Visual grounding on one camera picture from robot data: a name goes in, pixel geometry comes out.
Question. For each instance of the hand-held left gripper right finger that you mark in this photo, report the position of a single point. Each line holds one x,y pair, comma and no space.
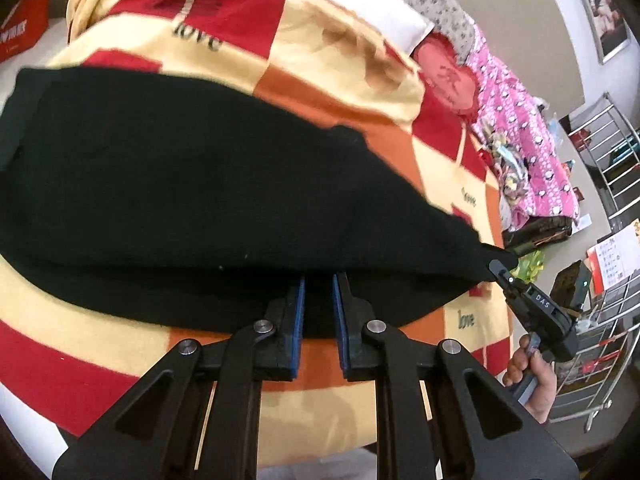
341,327

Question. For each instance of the red heart cushion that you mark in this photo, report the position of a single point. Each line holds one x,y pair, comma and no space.
447,80

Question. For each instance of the red orange checked blanket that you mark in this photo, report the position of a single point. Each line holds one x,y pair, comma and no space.
325,60

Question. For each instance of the tall metal rack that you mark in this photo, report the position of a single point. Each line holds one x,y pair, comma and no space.
612,150

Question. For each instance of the framed wall picture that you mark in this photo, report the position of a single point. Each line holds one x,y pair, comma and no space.
605,15

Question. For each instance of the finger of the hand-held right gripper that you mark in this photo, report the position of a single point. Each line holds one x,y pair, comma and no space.
501,270

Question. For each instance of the colourful patterned cloth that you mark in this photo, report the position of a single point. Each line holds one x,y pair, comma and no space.
505,170

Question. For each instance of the person's right hand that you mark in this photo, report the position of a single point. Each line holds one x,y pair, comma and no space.
541,385

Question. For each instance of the white red paper calendar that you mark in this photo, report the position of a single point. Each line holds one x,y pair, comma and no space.
612,260

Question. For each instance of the black box with green light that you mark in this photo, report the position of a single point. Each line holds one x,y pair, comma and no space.
570,285

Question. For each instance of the pink printed cloth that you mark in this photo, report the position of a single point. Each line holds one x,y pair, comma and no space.
525,125

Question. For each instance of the low metal rack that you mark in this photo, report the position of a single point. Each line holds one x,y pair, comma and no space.
595,375

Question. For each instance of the brown bag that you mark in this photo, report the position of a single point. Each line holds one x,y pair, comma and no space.
542,230

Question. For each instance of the red cardboard box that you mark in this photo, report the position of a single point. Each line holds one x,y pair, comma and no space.
22,15

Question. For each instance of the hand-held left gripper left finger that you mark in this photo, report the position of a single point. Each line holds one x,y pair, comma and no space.
299,327

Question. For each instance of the white pillow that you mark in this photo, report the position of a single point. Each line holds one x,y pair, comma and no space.
380,0

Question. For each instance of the black pants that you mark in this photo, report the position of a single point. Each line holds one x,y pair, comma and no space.
200,185

